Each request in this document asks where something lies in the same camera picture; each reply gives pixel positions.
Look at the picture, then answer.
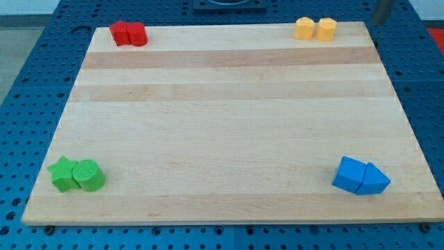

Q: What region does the green cylinder block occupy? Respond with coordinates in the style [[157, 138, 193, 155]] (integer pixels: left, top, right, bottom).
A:
[[72, 159, 106, 192]]

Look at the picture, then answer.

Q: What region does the green star block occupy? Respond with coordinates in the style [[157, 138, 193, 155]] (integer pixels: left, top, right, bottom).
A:
[[47, 156, 80, 192]]

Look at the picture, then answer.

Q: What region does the red cylinder block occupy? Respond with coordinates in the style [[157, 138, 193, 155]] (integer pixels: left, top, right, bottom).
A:
[[126, 22, 148, 47]]

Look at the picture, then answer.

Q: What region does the wooden board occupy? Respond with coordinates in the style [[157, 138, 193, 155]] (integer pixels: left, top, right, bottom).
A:
[[22, 22, 443, 226]]

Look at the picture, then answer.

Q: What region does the blue triangle block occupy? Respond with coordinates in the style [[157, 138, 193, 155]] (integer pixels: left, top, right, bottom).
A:
[[355, 162, 391, 195]]

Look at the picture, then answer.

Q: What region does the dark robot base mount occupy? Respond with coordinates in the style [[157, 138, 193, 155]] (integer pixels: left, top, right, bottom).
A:
[[191, 0, 266, 13]]

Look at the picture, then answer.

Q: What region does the yellow hexagon block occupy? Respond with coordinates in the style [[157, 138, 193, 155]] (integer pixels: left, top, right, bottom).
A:
[[316, 17, 337, 42]]

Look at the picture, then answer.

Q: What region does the blue cube block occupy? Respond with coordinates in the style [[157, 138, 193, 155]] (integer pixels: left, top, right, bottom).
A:
[[332, 156, 366, 193]]

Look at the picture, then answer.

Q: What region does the red star block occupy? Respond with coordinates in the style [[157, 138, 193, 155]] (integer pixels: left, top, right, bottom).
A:
[[109, 20, 131, 47]]

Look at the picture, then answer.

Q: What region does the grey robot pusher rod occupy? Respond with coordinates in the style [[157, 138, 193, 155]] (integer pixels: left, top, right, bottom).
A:
[[371, 0, 395, 25]]

